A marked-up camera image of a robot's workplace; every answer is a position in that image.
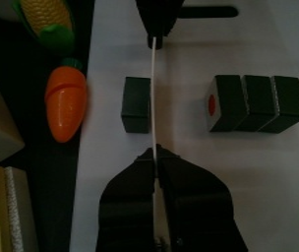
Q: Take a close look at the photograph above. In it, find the orange toy carrot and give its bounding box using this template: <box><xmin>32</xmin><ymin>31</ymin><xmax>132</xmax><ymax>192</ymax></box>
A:
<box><xmin>42</xmin><ymin>57</ymin><xmax>88</xmax><ymax>144</ymax></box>

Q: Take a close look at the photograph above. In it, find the cut-off toy sushi piece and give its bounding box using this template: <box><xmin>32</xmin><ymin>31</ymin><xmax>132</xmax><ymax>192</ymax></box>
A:
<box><xmin>119</xmin><ymin>76</ymin><xmax>152</xmax><ymax>134</ymax></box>

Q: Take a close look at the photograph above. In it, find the white toy knife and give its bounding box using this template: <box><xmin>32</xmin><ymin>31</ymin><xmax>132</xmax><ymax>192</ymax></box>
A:
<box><xmin>135</xmin><ymin>0</ymin><xmax>187</xmax><ymax>252</ymax></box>

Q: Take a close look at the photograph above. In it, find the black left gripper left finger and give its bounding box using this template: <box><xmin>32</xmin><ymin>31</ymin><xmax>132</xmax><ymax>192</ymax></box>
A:
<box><xmin>94</xmin><ymin>147</ymin><xmax>159</xmax><ymax>252</ymax></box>

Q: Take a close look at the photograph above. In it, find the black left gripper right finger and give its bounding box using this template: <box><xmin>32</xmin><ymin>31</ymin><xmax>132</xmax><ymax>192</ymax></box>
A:
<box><xmin>155</xmin><ymin>143</ymin><xmax>250</xmax><ymax>252</ymax></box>

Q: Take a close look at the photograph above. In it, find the yellow toy corn cob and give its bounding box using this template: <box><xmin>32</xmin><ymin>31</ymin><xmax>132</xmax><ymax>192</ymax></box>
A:
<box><xmin>10</xmin><ymin>0</ymin><xmax>77</xmax><ymax>53</ymax></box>

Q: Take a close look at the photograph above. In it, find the toy sushi roll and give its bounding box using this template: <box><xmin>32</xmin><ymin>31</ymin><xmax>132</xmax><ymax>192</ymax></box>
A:
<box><xmin>204</xmin><ymin>74</ymin><xmax>299</xmax><ymax>134</ymax></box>

